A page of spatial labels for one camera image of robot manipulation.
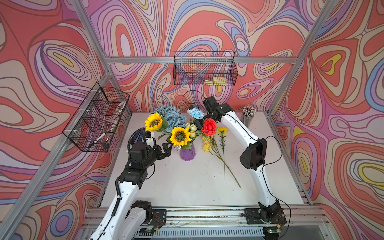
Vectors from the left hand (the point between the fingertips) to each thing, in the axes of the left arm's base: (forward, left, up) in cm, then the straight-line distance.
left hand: (167, 145), depth 76 cm
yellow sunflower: (-3, -8, +11) cm, 14 cm away
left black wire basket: (+10, +41, +4) cm, 42 cm away
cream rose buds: (+4, -13, +9) cm, 16 cm away
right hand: (+9, -12, -2) cm, 15 cm away
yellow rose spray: (+12, -25, -18) cm, 33 cm away
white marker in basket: (-1, +34, +5) cm, 34 cm away
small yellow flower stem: (+18, -34, -18) cm, 42 cm away
